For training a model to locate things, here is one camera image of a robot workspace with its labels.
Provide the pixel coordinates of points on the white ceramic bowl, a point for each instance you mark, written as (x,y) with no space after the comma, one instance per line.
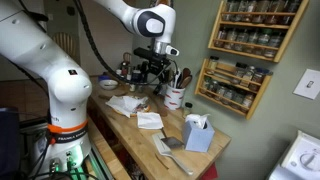
(108,84)

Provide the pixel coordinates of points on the small glass spice jar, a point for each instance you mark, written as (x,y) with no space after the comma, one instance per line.
(187,110)

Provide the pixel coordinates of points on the wooden chair back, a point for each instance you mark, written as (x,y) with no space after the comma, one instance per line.
(66,45)

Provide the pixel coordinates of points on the green lid rack jar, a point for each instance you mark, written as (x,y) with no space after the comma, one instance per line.
(264,38)

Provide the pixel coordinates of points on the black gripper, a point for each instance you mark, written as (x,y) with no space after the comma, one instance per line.
(159,66)

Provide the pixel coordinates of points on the black lid rack jar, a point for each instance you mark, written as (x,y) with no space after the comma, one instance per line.
(240,70)

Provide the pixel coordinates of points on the white light switch plate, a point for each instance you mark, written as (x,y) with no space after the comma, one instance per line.
(308,84)

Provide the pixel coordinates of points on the white box on counter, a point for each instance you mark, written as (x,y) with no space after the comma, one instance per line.
(196,136)

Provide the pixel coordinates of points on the white kitchen stove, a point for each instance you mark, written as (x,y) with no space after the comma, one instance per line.
(300,160)

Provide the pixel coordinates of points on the wooden robot stand platform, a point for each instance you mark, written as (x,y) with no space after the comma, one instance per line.
(106,150)

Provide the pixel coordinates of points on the white plastic slotted spatula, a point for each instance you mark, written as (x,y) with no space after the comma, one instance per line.
(163,146)

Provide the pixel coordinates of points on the blue plastic bowl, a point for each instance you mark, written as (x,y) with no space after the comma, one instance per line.
(104,77)

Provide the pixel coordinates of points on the blue lid rack jar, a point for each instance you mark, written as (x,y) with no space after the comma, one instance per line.
(259,76)

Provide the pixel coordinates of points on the tall wooden spice rack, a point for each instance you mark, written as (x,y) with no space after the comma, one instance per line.
(283,43)

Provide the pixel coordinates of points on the crumpled white paper towel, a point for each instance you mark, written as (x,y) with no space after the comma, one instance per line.
(125,103)

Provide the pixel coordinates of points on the dark metal spatula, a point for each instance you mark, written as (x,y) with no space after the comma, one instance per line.
(172,142)

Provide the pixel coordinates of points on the light wooden spatula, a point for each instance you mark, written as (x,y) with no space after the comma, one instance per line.
(186,81)

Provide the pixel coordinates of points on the small black silver gadget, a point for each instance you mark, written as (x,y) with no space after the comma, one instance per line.
(157,90)

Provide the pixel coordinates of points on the folded white napkin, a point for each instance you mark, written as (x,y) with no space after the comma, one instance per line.
(150,120)

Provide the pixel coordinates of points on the glass spice rack jar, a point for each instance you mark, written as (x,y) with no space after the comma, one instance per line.
(213,63)
(220,38)

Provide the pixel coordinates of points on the silver lid rack jar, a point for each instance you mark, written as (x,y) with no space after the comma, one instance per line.
(248,73)

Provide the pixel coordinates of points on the brown wooden spoon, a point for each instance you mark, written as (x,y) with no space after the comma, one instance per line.
(186,72)

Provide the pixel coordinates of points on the red cloth under table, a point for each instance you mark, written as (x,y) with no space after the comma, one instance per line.
(210,172)

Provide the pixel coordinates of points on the dark blue bulky object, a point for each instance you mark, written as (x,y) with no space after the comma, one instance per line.
(8,143)

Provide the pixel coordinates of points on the white ceramic utensil holder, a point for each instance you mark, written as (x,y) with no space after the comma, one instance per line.
(174,98)

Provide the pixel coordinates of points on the short wooden spice rack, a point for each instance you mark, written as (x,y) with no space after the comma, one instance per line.
(258,96)

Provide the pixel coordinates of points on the patterned ceramic plate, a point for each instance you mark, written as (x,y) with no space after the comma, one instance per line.
(144,110)

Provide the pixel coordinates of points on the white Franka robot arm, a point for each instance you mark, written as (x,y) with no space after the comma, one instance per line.
(33,50)

